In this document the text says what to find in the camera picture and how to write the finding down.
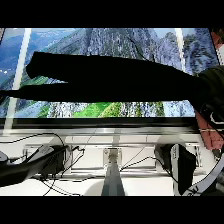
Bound black pants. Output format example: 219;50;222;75
0;50;205;104

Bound red checked garment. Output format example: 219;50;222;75
194;111;224;152

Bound black cable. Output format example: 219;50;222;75
119;146;168;173
0;132;86;197

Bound silver frame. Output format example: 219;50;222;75
0;126;214;197

